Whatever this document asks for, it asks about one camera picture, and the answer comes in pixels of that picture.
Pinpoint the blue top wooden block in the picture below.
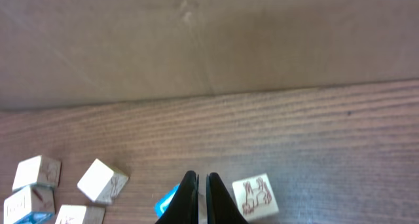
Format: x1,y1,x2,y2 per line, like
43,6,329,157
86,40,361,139
154,184,179,218

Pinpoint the number 3 wooden block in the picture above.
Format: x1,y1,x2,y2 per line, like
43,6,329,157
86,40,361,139
198,193,208,224

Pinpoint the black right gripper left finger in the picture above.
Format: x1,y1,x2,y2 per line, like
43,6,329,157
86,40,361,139
156,170,199,224

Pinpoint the letter K wooden block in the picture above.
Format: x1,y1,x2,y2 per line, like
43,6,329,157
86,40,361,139
232,174,279,222

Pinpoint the plain top wooden block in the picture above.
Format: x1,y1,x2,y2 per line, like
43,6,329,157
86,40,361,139
12,155,62,192

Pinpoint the blue framed wooden block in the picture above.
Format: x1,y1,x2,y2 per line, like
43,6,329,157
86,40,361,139
55,204,105,224

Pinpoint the blue X wooden block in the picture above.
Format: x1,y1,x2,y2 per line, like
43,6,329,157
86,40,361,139
3,186,55,224

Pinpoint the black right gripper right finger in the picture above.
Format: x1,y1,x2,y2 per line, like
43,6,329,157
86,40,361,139
206,172,248,224

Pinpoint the teal edged wooden block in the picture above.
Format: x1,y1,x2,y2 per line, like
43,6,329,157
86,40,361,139
77,159,129,205

